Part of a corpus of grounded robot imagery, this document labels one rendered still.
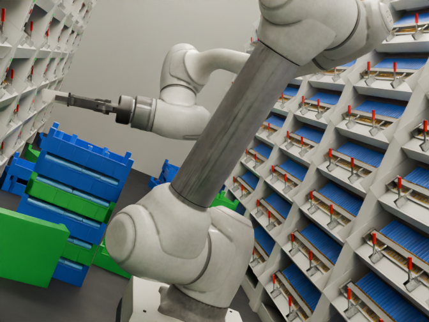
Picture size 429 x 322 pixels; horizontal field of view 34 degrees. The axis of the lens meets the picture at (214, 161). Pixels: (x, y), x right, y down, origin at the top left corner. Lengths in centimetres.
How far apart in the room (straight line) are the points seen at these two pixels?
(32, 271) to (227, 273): 87
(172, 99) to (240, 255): 47
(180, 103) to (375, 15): 60
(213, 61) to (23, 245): 88
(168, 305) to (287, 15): 73
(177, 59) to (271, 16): 58
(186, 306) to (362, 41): 73
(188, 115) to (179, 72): 13
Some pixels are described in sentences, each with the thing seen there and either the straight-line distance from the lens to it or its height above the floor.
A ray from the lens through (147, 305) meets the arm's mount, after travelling 169.
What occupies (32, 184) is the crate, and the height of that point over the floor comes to 28.
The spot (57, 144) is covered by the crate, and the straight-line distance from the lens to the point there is 240.
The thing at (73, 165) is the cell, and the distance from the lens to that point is 242.
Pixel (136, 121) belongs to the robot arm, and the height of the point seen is 64.
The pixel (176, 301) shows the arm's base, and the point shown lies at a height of 30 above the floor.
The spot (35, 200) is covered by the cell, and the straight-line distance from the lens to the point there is 245.
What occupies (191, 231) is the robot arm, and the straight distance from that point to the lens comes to 151.
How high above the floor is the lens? 77
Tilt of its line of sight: 4 degrees down
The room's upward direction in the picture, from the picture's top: 23 degrees clockwise
